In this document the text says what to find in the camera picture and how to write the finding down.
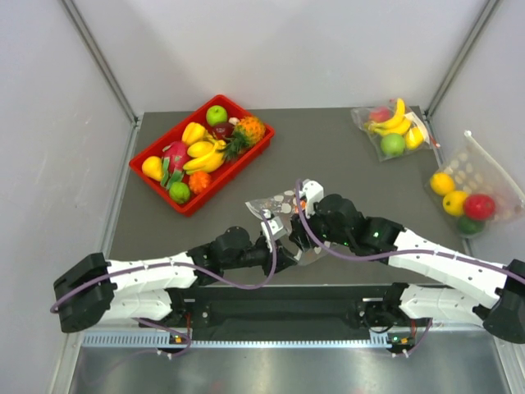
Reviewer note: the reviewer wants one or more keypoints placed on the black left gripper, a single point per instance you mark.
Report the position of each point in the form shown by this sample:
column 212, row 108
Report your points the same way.
column 284, row 258

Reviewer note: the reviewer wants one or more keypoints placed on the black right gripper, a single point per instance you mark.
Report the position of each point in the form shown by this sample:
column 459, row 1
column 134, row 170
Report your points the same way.
column 299, row 234

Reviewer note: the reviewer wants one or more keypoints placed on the clear polka dot zip bag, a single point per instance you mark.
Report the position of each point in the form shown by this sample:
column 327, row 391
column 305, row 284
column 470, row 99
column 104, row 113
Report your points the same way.
column 283, row 206

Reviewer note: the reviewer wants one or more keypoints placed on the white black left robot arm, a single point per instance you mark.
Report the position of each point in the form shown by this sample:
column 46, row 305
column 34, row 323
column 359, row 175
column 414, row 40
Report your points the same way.
column 97, row 290

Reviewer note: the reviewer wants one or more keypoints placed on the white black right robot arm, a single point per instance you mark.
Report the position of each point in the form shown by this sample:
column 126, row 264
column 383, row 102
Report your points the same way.
column 490, row 295

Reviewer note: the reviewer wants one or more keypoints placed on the orange fake carved fruit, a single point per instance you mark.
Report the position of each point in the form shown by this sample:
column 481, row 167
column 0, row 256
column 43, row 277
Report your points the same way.
column 199, row 181

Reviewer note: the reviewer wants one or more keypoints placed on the green fake lime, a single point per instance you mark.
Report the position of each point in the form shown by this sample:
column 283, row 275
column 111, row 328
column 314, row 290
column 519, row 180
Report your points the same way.
column 179, row 192

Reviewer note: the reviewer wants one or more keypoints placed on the fake pineapple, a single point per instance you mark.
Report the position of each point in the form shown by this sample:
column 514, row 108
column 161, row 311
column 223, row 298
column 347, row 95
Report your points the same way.
column 246, row 133

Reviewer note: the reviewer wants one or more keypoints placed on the yellow fake banana bunch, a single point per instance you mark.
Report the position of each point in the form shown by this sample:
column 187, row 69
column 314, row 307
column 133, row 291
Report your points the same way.
column 205, row 156

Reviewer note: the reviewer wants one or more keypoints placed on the dark red fake plum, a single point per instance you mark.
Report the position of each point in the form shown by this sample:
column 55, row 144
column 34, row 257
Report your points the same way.
column 222, row 131

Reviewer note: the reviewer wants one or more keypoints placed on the green apple in bag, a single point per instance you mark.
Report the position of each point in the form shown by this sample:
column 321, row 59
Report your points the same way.
column 393, row 145

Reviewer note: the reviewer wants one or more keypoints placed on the pink fake dragon fruit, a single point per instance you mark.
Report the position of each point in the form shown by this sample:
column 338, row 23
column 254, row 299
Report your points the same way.
column 174, row 157

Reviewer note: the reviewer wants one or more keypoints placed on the clear zip bag with bananas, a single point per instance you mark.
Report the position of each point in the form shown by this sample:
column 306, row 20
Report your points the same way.
column 360, row 118

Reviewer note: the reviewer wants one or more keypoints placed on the yellow fake pear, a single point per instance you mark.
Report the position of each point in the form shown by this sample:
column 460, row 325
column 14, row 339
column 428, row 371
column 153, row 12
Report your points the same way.
column 152, row 168

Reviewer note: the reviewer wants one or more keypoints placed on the yellow fake bell pepper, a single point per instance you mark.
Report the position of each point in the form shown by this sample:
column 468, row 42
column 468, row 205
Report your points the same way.
column 193, row 133

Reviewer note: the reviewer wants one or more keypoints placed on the green fake apple in tray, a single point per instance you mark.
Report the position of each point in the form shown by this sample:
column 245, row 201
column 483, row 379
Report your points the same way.
column 216, row 114

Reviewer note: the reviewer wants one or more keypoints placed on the red fruit in bag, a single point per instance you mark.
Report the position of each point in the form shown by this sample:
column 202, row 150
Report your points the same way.
column 380, row 114

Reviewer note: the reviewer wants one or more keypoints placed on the yellow bananas in bag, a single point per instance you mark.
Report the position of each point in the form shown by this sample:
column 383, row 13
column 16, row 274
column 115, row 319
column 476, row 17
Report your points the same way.
column 398, row 124

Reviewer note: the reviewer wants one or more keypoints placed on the yellow fruit in bag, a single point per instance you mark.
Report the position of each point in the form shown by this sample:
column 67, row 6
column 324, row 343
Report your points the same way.
column 414, row 138

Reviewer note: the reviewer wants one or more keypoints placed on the green fruit in right bag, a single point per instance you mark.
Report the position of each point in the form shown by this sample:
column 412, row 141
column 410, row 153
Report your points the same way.
column 469, row 227

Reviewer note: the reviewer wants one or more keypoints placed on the red fake apple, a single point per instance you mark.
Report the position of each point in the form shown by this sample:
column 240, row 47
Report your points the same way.
column 479, row 207

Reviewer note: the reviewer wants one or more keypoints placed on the dotted zip bag at right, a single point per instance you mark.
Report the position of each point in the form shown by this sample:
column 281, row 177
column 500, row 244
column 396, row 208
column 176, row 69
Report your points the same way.
column 475, row 171

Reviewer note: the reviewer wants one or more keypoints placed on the red plastic tray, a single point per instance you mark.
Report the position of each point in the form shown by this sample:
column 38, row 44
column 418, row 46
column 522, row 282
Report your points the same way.
column 223, row 175

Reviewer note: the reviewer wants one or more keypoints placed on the yellow lemon upper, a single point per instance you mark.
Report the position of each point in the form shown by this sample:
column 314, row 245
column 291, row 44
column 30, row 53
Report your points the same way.
column 442, row 183

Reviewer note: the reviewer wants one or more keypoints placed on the yellow lemon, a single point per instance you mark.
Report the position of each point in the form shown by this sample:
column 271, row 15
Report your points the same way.
column 442, row 183
column 453, row 202

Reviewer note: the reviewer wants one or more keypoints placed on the yellow lemon lower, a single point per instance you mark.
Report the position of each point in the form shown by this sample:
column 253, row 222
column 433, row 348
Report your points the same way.
column 453, row 202

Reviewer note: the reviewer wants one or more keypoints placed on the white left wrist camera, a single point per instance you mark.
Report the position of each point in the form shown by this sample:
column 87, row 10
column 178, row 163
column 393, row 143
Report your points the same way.
column 272, row 228

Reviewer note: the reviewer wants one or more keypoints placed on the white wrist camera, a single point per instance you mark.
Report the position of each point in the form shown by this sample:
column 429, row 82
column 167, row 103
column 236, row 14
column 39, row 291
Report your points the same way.
column 272, row 228
column 312, row 192

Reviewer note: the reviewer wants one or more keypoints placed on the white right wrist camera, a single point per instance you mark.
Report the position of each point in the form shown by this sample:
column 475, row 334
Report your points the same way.
column 312, row 192

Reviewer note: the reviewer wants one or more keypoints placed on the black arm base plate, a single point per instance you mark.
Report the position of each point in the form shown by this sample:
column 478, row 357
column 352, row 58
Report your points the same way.
column 359, row 307

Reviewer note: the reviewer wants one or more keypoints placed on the grey slotted cable duct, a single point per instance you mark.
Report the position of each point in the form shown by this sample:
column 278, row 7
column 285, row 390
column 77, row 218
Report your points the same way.
column 165, row 340

